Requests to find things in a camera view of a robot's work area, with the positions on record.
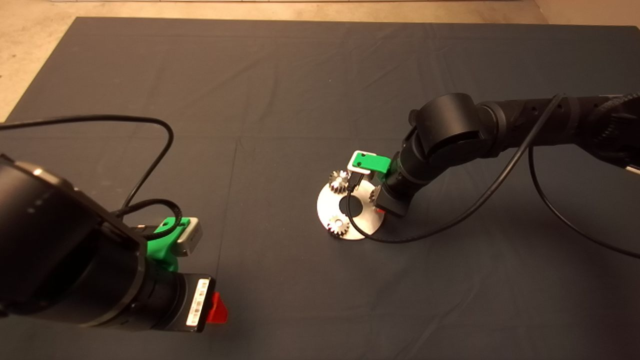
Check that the green left camera mount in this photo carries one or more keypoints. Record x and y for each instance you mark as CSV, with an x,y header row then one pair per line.
x,y
161,247

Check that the green right camera mount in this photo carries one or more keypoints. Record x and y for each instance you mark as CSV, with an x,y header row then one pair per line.
x,y
372,161

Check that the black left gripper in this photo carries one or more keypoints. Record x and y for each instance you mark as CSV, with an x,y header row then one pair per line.
x,y
194,302

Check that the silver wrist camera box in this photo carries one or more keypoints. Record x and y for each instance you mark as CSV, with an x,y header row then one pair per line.
x,y
190,238
352,167

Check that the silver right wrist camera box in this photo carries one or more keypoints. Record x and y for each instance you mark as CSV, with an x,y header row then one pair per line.
x,y
352,167

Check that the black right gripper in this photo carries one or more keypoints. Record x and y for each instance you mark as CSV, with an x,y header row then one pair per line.
x,y
392,202

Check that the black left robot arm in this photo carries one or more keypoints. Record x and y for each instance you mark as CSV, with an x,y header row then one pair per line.
x,y
60,250

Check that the steel planetary gear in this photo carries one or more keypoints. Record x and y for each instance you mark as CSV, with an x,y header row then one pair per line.
x,y
373,195
339,182
339,228

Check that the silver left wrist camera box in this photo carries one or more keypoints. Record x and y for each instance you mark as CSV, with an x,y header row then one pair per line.
x,y
190,238

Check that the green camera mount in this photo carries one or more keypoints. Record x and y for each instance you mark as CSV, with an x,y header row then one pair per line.
x,y
372,161
161,247

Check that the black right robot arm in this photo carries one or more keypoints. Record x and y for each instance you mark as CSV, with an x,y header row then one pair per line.
x,y
460,130

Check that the dark grey table cloth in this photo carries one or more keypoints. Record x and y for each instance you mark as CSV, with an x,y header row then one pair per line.
x,y
320,75

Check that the round metal carrier plate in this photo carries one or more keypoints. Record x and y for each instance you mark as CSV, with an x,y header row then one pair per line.
x,y
330,210

